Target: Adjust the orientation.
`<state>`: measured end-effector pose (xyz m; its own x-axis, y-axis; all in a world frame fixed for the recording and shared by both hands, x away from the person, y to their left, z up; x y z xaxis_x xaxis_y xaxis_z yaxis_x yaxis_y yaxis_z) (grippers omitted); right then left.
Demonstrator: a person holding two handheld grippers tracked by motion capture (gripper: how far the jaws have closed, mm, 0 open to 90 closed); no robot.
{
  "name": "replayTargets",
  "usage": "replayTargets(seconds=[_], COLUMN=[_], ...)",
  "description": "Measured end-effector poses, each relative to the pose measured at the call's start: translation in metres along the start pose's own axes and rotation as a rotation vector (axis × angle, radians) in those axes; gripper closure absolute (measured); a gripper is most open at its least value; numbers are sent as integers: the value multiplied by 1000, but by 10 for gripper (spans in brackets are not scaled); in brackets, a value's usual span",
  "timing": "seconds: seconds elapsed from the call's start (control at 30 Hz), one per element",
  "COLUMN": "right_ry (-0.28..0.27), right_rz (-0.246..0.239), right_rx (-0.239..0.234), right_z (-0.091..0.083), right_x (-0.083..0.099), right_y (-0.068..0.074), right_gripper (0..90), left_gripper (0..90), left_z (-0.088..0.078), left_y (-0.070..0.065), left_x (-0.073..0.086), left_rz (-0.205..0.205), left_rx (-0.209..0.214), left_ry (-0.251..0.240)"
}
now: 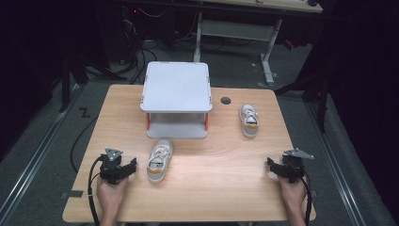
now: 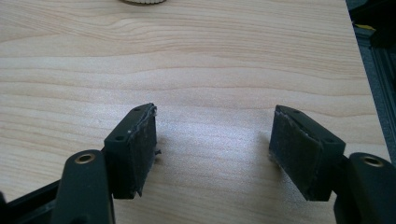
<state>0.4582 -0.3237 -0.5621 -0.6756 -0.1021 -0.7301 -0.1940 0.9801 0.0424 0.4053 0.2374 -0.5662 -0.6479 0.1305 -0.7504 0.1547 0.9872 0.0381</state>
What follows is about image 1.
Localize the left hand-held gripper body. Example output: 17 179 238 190
98 147 127 186

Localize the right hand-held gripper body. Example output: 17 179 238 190
280 148 315 185

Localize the small white shoe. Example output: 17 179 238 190
239 104 261 138
146 138 174 184

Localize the white two-tier shoe rack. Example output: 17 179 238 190
139 60 214 139

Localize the person's left hand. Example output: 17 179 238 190
96 175 130 218

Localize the person's right hand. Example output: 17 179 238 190
277 173 308 218

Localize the dark metal stand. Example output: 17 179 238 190
58 51 90 113
274 70 335 133

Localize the wooden desk with white legs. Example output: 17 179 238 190
191 0 324 87

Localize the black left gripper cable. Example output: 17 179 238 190
87 154 106 226

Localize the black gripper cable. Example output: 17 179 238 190
87 154 106 226
299 173 315 226

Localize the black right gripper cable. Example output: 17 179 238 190
299 173 315 226

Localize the metal floor rail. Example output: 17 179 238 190
305 102 366 226
0 83 83 218

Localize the thin black floor cable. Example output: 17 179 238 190
69 115 100 173

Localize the bundle of black cables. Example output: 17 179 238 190
111 12 159 85

